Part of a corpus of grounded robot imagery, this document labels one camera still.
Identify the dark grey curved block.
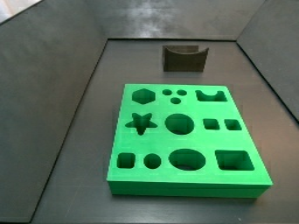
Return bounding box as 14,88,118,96
163,45,210,72

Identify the green shape sorting board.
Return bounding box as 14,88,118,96
107,84,273,198

